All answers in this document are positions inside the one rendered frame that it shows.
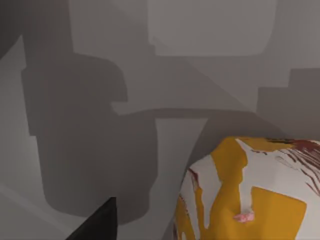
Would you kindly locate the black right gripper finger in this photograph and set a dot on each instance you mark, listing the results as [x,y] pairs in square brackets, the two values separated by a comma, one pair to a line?
[102,222]

